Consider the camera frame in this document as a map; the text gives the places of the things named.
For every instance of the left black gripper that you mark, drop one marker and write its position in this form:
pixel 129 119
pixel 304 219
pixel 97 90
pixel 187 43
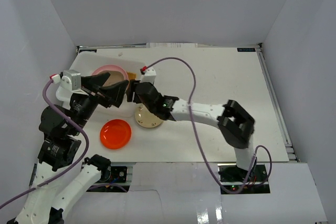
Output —
pixel 94 92

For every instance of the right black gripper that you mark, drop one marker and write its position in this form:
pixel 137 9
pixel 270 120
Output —
pixel 129 92

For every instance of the woven fan-shaped basket plate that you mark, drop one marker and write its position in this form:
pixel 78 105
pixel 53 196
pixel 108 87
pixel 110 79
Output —
pixel 131 75

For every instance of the brown square dish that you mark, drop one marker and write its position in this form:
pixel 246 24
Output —
pixel 115 77

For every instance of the pink round plate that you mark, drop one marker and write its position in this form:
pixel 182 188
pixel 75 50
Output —
pixel 110 67

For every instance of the beige patterned small plate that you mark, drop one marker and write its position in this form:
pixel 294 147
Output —
pixel 145 118

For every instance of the orange round plate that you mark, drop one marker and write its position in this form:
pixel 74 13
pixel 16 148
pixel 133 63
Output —
pixel 115 134

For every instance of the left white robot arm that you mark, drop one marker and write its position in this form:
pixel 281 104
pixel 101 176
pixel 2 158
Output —
pixel 63 172

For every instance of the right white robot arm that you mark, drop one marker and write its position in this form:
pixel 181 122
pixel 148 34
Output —
pixel 234 122

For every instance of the white plastic bin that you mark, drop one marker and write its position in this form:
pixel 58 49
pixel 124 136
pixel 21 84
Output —
pixel 87 62

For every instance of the left dark table label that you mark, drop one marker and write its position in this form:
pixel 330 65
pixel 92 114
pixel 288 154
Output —
pixel 87 50

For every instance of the dark table label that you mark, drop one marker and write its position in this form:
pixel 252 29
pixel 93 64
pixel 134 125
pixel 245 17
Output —
pixel 246 49
pixel 87 50

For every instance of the paper sheet at back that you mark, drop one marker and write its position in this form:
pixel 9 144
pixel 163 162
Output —
pixel 171 45

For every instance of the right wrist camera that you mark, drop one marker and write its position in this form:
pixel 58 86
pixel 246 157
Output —
pixel 148 74

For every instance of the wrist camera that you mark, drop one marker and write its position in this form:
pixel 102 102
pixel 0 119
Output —
pixel 68 79
pixel 148 74

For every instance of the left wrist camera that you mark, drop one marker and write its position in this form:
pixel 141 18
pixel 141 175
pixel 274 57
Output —
pixel 68 79

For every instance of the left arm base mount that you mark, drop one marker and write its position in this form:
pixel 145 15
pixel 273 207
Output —
pixel 117 176

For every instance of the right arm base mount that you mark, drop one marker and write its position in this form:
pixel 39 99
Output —
pixel 232 177

